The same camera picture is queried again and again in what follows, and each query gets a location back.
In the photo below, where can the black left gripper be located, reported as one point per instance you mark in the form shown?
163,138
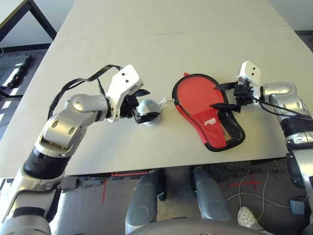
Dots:
128,106

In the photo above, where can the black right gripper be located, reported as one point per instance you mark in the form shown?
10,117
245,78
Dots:
240,91

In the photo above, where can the grey ball zipper pull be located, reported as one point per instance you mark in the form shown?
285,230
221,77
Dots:
149,106

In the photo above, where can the red black paddle case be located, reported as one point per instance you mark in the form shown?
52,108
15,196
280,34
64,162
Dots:
205,134

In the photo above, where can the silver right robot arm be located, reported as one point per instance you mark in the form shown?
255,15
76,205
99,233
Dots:
281,90

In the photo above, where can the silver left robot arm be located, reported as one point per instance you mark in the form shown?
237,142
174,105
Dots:
66,124

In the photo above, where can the dark speckled foam floor mat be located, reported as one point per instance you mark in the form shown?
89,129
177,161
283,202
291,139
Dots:
232,170
83,183

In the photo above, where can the red floor tape strip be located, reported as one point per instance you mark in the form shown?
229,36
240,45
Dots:
104,192

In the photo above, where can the grey robot left leg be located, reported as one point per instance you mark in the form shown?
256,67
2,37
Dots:
141,205

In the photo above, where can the grey robot leg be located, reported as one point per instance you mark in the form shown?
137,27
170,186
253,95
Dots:
210,200
141,205

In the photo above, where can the grey robot right leg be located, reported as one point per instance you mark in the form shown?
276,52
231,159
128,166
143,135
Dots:
210,200

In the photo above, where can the white perforated shoe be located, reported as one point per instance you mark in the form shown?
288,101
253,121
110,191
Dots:
247,216

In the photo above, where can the grey foot pedal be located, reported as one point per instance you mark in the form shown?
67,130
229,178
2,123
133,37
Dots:
298,208

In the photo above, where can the black framed side table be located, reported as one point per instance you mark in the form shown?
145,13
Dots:
43,19

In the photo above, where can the black flat floor pad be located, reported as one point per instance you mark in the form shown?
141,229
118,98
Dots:
14,71

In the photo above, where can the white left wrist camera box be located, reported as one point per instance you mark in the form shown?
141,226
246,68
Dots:
122,80

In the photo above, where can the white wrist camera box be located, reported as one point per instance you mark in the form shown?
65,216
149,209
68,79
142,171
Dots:
122,80
250,72

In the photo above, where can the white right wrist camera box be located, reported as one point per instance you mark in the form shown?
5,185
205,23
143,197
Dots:
250,72

